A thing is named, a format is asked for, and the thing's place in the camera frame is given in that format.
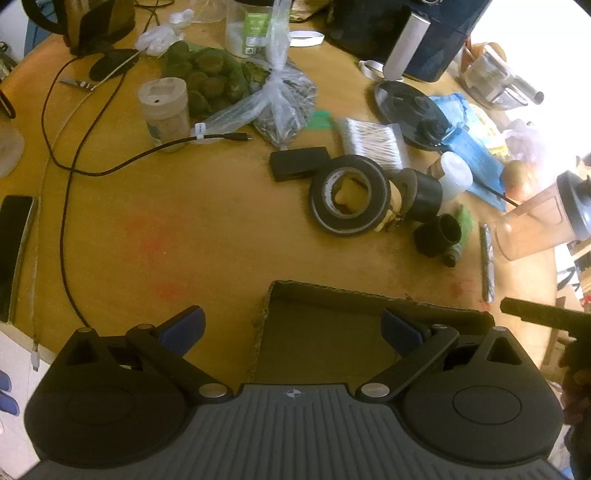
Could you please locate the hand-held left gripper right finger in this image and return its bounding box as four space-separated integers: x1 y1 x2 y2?
355 308 539 404

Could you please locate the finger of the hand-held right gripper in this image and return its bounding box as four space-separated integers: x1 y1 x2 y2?
501 298 591 334

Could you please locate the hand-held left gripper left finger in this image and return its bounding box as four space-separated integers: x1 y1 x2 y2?
58 305 234 407

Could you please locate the foil-wrapped stick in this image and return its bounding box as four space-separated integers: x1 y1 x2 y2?
479 223 496 304

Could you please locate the cardboard box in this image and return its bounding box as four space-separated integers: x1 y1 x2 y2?
249 279 497 398

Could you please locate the small green tube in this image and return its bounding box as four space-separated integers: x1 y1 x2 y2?
442 204 475 269

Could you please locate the black plastic pipe coupling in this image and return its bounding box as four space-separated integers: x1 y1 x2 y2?
412 213 463 259

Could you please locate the yellow toy figure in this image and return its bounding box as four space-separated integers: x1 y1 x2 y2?
375 189 406 233

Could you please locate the small black cylinder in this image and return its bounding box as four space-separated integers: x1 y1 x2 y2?
396 167 445 223

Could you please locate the wide black tape roll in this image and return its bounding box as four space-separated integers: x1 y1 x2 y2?
308 154 392 237

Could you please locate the white plastic bottle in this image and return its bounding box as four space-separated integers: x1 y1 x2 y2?
438 151 475 202

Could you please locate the black rectangular box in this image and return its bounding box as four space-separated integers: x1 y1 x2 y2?
269 146 331 184

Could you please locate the person's right hand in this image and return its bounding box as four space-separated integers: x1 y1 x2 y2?
558 339 591 430

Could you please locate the shaker bottle grey lid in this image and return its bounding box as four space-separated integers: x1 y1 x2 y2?
493 170 591 262

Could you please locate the thin black stick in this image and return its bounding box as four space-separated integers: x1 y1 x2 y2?
470 181 523 209

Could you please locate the brown onion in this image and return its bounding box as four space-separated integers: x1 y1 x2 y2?
501 159 537 202

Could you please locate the clear plastic bag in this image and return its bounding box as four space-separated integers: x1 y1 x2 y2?
501 119 551 163

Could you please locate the black smartphone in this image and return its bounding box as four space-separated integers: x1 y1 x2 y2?
0 195 38 325

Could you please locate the bag of cotton swabs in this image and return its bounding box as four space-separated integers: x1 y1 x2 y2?
336 117 411 175

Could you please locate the yellow packet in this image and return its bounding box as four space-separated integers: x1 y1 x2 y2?
470 104 507 154

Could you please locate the beige cup with lid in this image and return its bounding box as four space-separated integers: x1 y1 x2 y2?
137 77 191 154

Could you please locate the black round lid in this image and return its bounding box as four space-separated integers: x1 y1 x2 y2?
373 80 459 153

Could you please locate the green plastic piece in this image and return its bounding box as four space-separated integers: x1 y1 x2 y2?
306 111 334 133

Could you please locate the foil roll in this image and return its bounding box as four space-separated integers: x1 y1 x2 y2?
501 69 546 106

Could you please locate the torn blue plastic bag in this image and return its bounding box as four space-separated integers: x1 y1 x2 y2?
428 92 482 136

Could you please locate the clear bag of dark seeds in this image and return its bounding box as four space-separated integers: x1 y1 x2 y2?
202 0 320 151

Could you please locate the glass bowl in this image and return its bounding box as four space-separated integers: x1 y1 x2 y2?
459 42 546 112

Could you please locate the clear plastic cup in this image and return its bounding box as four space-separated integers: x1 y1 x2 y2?
0 126 25 179

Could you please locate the bag of green balls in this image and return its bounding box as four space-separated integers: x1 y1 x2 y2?
159 41 260 117

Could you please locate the metal nail clipper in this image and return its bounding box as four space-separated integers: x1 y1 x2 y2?
59 77 97 92

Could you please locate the black oval object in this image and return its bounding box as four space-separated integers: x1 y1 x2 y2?
89 48 139 82

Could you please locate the white crumpled plastic bag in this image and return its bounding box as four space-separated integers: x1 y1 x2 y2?
135 9 195 57

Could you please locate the dark blue air fryer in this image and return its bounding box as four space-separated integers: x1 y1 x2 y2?
324 0 493 85

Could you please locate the glass jar green label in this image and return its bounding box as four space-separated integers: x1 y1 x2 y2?
224 0 279 59

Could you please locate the brown crinkled bag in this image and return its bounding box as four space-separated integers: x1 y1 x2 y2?
294 0 336 23

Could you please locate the white usb cable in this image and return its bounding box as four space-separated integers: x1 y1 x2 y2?
27 198 45 376

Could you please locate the black usb cable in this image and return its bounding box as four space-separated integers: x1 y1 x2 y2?
41 50 254 329

